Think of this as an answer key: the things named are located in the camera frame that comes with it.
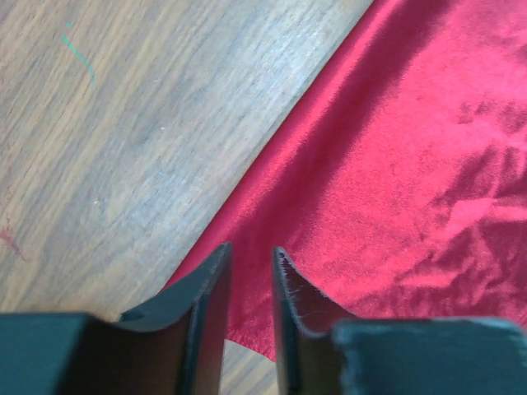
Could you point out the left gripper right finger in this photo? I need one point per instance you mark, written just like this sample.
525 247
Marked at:
321 348

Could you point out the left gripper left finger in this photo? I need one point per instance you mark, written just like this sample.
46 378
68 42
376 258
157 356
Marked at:
170 344

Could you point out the red cloth napkin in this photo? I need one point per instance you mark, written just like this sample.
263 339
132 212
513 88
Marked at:
397 183

